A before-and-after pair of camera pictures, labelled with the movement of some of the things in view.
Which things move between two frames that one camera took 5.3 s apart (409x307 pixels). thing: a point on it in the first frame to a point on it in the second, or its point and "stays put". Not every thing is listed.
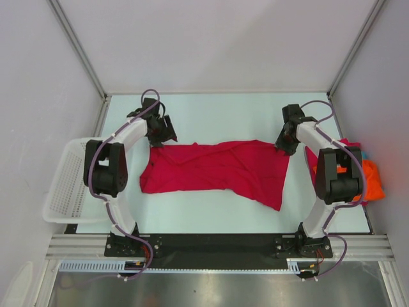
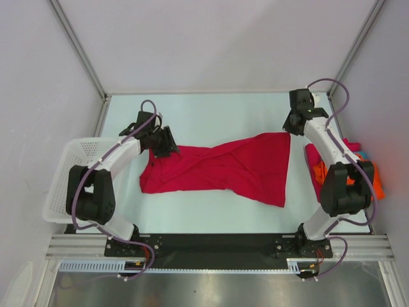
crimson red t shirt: x=254 y=167 stays put
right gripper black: x=289 y=149 to x=287 y=127
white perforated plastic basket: x=69 y=199 stays put
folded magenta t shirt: x=312 y=158 stays put
